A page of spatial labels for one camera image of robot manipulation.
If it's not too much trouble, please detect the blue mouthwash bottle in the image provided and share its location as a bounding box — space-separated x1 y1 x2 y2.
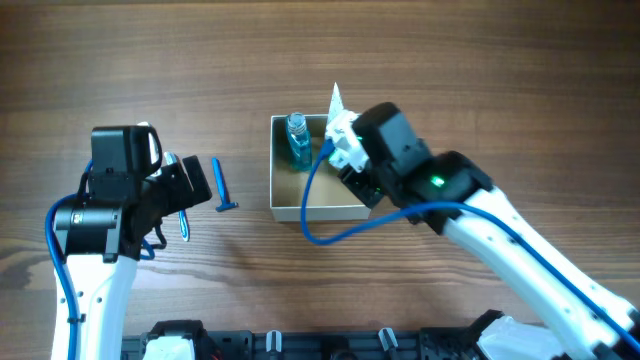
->
285 112 312 171

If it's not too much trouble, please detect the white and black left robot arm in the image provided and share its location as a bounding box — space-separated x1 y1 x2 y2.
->
44 123 212 359

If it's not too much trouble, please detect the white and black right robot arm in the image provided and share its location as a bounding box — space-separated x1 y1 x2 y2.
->
325 102 639 359

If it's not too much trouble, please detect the blue and white toothbrush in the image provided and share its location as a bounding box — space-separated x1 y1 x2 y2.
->
163 151 191 242

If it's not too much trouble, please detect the white lotion tube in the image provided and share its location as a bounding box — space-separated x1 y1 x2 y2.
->
327 83 345 123

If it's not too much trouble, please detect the white cardboard box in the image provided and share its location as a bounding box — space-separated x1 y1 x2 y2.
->
269 112 374 223

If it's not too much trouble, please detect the blue disposable razor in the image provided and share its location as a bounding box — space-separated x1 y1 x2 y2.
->
211 157 238 212

